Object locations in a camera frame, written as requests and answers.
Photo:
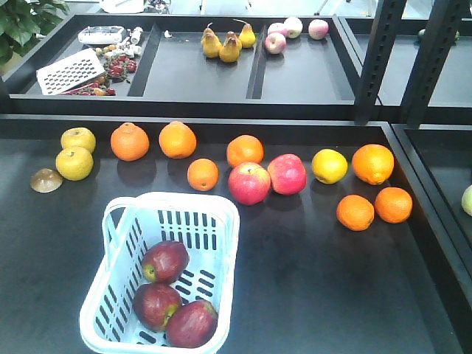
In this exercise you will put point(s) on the dark red apple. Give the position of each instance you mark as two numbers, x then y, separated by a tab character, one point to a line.
165	262
192	325
154	304

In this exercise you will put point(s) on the light blue plastic basket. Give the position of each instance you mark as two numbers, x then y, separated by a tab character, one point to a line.
208	226

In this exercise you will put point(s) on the dark red apple front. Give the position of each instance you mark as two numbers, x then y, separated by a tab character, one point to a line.
154	304

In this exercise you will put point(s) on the orange behind red apples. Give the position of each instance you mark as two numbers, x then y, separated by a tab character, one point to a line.
244	148

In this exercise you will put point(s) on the light red apple left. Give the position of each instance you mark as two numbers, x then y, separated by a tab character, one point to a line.
249	183

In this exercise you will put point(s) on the light red apple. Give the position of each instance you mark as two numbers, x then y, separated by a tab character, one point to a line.
288	174
249	183

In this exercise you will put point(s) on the small orange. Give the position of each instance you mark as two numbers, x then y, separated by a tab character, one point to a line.
393	205
203	174
355	212

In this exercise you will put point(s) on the light red apple right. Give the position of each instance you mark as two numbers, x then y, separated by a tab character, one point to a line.
288	174

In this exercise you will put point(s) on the orange back middle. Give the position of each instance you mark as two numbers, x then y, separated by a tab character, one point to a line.
177	140

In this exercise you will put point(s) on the yellow orange fruit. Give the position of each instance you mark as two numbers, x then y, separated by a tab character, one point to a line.
329	166

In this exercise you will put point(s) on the orange back left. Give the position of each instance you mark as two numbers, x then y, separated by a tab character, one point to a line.
129	142

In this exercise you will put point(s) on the small orange front left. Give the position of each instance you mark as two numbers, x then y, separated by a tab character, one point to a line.
355	212

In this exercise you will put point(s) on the brown pears group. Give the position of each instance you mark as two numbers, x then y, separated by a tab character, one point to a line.
228	50

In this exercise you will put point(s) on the black wood display table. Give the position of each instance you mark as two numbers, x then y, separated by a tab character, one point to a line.
303	282

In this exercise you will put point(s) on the large orange with nub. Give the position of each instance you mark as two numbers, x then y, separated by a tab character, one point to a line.
373	163

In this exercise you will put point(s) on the pink apple back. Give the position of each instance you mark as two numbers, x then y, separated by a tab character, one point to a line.
275	43

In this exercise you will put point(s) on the small orange front right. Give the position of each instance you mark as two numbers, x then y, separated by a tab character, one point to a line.
393	205

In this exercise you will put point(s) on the yellow pear fruit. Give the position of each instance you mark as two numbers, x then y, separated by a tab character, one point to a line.
79	136
74	163

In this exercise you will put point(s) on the black back display table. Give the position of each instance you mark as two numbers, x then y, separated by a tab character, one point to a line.
310	79

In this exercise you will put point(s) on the brown half shell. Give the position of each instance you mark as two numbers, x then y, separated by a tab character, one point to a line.
46	180

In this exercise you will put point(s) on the white device back table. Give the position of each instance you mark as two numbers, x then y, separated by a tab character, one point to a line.
101	35

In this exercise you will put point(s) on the black right display table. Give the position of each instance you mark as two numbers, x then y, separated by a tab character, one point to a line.
441	158

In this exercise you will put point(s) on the white perforated tray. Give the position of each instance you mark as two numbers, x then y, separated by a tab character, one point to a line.
69	72

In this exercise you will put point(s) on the potted green plant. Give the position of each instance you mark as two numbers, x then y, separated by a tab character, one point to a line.
23	21

